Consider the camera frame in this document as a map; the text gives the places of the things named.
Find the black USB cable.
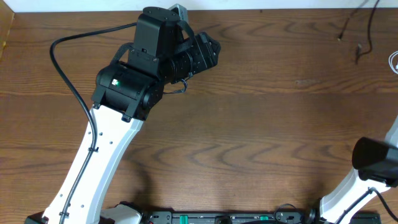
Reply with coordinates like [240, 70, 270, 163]
[337, 0, 382, 65]

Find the white USB cable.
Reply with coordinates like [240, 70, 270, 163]
[388, 50, 398, 75]

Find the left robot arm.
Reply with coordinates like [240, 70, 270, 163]
[26, 4, 221, 224]

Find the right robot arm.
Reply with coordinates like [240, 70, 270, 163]
[306, 121, 397, 223]

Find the cardboard panel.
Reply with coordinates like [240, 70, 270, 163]
[0, 0, 15, 57]

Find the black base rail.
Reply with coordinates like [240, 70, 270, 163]
[99, 200, 382, 224]

